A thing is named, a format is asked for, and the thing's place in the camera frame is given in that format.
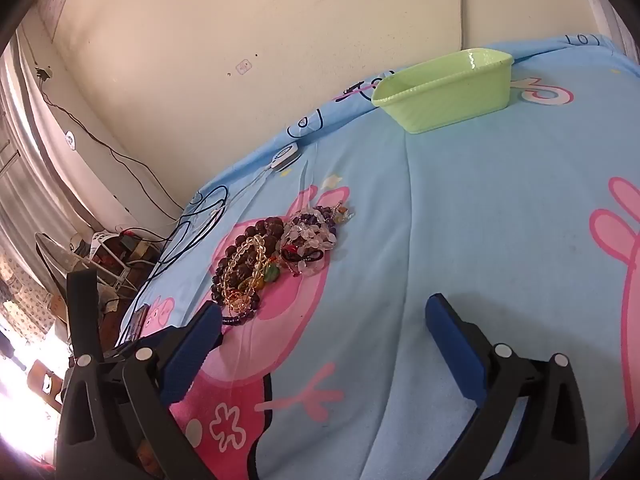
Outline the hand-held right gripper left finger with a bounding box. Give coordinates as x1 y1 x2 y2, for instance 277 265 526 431
54 301 223 480

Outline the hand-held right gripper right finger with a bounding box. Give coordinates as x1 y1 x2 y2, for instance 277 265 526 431
425 293 598 480

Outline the yellow crystal bracelet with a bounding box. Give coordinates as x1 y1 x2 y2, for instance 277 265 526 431
222 234 268 311

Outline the red bead black cord charm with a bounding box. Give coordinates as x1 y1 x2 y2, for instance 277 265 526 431
279 245 326 267

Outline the brown wooden bead bracelet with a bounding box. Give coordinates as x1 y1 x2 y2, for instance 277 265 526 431
212 216 288 301

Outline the clear crystal bracelet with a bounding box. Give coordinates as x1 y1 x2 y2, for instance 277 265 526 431
280 222 338 276

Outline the multicoloured stone bracelet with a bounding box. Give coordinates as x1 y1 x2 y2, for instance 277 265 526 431
327 201 357 225

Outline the purple bead bracelet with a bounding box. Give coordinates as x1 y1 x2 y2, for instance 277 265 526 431
295 205 341 236

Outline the green plastic basket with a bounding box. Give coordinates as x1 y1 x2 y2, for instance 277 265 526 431
371 48 515 134

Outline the black flat device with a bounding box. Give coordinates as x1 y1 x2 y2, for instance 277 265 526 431
125 304 151 341

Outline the blue cartoon pig blanket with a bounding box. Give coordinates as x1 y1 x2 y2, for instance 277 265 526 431
117 35 640 480

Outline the grey curtain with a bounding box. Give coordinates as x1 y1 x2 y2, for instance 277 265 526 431
0 35 101 311

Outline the small white charger device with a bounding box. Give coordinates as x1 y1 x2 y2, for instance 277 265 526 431
270 142 303 171

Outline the white wire rack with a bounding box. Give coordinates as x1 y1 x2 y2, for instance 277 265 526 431
35 230 161 291

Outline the black cable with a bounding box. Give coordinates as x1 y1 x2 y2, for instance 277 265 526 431
145 185 231 311

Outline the brown wall cable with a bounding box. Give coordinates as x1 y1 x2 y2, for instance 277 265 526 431
35 65 183 221

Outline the white charger cable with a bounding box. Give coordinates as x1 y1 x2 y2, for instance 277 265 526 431
209 162 278 218

